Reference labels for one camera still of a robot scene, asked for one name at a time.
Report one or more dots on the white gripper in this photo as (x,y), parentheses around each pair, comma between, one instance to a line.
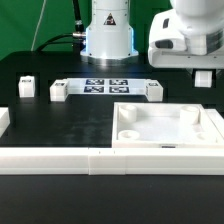
(187,38)

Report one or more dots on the white square tabletop tray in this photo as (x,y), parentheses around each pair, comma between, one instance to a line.
(163,125)

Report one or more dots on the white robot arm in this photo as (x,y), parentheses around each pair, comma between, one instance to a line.
(109,37)

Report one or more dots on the fiducial marker sheet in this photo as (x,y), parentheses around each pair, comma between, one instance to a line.
(106,86)

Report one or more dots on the white right fence wall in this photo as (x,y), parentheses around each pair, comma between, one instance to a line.
(217,119)

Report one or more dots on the white fence wall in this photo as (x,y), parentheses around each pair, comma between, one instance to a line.
(4,119)
(217,119)
(109,161)

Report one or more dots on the white front fence wall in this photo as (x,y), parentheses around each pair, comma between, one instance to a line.
(109,161)

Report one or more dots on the white left fence wall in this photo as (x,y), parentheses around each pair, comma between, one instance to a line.
(4,119)

